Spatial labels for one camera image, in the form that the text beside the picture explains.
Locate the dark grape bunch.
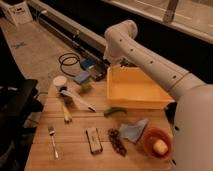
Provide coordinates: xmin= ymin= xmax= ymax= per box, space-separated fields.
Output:
xmin=108 ymin=129 xmax=127 ymax=156

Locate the silver fork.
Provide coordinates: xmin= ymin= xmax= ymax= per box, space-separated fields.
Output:
xmin=48 ymin=126 xmax=59 ymax=159

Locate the black chair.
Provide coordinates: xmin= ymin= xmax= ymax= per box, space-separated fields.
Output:
xmin=0 ymin=79 xmax=43 ymax=171

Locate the yellow plastic tray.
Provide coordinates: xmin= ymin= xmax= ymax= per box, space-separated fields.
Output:
xmin=106 ymin=67 xmax=173 ymax=109

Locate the white cardboard box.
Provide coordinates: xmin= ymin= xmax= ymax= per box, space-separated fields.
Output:
xmin=0 ymin=0 xmax=33 ymax=26

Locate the black coiled cable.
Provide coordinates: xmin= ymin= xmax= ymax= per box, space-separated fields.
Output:
xmin=58 ymin=52 xmax=82 ymax=78

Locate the orange bowl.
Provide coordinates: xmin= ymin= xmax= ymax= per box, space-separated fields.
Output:
xmin=141 ymin=128 xmax=172 ymax=160

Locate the green pepper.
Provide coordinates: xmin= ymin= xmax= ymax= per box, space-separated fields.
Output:
xmin=104 ymin=107 xmax=127 ymax=117

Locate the metal floor rail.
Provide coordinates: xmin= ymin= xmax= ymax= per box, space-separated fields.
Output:
xmin=27 ymin=0 xmax=213 ymax=128

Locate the white round cup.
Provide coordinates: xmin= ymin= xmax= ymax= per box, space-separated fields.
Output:
xmin=53 ymin=76 xmax=67 ymax=90

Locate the green cup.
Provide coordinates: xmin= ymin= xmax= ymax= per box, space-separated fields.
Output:
xmin=81 ymin=80 xmax=92 ymax=92

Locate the blue black device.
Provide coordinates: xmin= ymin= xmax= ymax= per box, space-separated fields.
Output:
xmin=80 ymin=59 xmax=105 ymax=81

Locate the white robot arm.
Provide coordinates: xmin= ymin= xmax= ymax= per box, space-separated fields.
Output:
xmin=104 ymin=20 xmax=213 ymax=171

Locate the yellow apple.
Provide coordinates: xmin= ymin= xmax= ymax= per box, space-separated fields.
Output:
xmin=153 ymin=139 xmax=168 ymax=156

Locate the brown rectangular block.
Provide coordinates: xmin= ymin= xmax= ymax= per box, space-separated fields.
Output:
xmin=86 ymin=127 xmax=103 ymax=155

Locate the blue cloth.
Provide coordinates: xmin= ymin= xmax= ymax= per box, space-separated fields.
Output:
xmin=119 ymin=119 xmax=149 ymax=143

